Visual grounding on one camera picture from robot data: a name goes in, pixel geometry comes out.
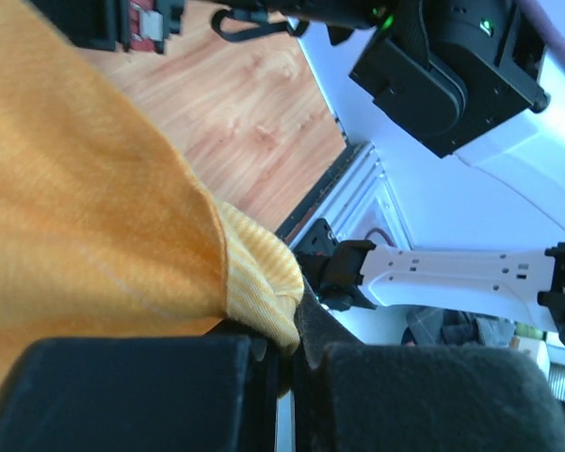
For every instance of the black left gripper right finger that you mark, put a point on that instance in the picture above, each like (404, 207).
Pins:
(350, 396)

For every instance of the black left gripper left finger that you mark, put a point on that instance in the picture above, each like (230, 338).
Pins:
(217, 392)

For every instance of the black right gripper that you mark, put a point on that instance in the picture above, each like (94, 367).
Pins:
(115, 25)

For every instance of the yellow pillowcase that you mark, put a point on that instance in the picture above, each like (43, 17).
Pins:
(104, 228)

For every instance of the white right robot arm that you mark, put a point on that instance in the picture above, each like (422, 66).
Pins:
(447, 73)

